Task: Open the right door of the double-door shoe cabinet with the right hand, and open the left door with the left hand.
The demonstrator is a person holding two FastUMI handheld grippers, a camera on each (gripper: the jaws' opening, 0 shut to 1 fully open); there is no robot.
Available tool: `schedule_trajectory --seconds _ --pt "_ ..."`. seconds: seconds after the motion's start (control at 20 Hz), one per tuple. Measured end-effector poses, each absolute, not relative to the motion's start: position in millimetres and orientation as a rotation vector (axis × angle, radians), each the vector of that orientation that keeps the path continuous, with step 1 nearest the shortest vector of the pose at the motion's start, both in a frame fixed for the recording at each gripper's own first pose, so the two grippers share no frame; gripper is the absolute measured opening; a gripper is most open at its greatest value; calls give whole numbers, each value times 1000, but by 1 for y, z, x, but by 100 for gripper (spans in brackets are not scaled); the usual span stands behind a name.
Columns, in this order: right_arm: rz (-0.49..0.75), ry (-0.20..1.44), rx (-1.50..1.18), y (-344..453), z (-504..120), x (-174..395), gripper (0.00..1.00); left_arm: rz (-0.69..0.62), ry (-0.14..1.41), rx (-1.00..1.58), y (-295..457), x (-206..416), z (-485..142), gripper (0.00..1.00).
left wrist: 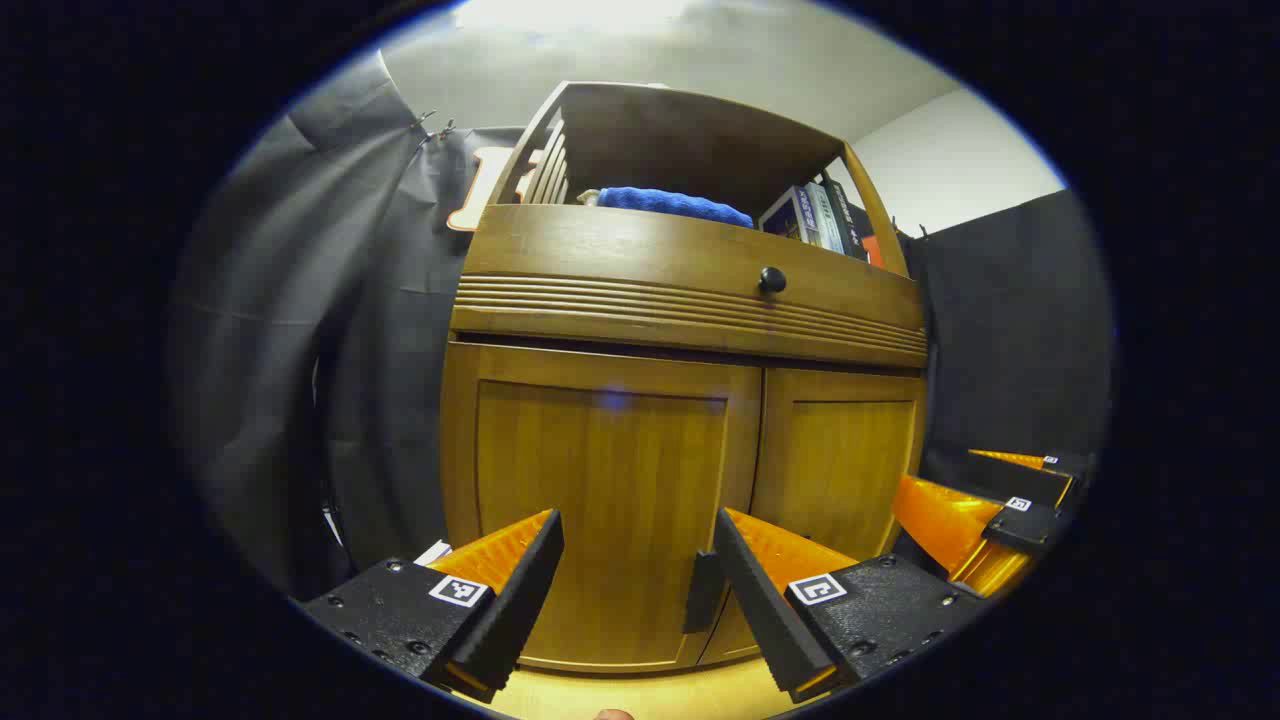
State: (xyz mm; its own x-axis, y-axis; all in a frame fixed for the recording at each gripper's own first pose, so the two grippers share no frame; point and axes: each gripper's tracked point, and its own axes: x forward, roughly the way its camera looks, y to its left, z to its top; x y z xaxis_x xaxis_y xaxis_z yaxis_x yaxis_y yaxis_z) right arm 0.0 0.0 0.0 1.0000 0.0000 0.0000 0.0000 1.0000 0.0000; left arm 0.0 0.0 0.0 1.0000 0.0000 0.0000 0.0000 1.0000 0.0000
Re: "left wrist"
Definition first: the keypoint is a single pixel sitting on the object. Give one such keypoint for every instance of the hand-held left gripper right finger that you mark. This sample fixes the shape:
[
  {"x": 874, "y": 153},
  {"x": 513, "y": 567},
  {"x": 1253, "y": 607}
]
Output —
[{"x": 765, "y": 610}]

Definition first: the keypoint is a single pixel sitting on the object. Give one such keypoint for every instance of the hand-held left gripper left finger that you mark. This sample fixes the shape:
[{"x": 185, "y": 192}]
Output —
[{"x": 520, "y": 600}]

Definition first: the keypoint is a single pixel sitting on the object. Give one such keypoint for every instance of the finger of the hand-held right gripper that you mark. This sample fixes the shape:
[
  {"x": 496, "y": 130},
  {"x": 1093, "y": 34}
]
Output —
[
  {"x": 945, "y": 520},
  {"x": 1020, "y": 480}
]

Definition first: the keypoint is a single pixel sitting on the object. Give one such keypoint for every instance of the wooden double-door shoe cabinet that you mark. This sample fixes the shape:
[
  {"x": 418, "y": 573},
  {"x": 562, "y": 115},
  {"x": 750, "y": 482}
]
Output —
[{"x": 560, "y": 250}]

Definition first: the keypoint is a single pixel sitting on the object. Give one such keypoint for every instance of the white standing book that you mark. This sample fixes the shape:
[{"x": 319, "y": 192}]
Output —
[{"x": 433, "y": 552}]

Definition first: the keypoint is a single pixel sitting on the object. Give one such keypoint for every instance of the black backdrop cloth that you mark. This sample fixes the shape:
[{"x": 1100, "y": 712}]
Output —
[
  {"x": 1010, "y": 330},
  {"x": 300, "y": 350}
]

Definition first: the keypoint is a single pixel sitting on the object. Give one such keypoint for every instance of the orange-red book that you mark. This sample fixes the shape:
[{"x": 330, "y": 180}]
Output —
[{"x": 872, "y": 252}]

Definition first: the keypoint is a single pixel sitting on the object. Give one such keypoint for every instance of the grey book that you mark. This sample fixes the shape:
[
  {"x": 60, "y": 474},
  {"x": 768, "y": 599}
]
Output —
[{"x": 826, "y": 215}]

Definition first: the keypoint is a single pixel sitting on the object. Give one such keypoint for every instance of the white and blue book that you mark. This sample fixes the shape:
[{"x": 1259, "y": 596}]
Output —
[{"x": 790, "y": 215}]

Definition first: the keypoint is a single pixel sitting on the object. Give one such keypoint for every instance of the wooden drawer with black knob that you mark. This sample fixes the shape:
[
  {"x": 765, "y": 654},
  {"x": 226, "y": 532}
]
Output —
[{"x": 620, "y": 260}]

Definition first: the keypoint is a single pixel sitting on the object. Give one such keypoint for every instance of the blue towel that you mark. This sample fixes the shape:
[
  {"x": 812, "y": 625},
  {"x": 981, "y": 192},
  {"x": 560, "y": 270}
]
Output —
[{"x": 670, "y": 204}]

